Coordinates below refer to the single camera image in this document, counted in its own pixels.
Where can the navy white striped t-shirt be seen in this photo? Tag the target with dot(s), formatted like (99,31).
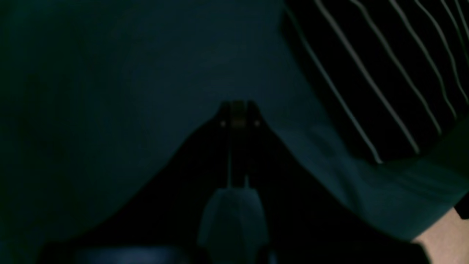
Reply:
(397,68)

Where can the blue table cloth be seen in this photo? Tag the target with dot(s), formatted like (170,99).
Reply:
(98,95)

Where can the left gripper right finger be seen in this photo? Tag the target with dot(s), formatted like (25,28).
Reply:
(305,223)

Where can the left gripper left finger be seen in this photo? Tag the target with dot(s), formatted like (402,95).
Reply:
(159,225)

